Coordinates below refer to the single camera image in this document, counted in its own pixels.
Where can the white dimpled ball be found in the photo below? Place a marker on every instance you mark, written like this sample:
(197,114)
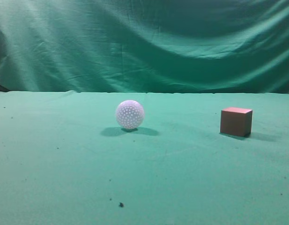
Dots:
(130,114)

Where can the green table cloth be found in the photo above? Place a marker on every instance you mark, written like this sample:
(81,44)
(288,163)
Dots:
(64,160)

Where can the green backdrop cloth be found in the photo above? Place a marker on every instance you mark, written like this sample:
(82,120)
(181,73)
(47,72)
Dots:
(161,46)

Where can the red cube block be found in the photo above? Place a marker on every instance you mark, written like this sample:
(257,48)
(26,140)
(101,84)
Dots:
(236,121)

